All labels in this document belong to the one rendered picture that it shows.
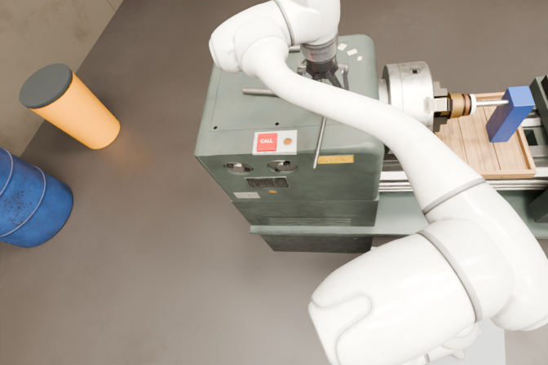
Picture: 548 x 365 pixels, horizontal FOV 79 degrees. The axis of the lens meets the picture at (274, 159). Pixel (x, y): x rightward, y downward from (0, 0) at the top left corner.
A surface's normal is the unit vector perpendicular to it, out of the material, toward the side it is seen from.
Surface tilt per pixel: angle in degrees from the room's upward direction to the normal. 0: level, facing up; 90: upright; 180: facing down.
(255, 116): 0
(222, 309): 0
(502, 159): 0
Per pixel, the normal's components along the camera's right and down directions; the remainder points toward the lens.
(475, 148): -0.21, -0.48
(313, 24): 0.28, 0.78
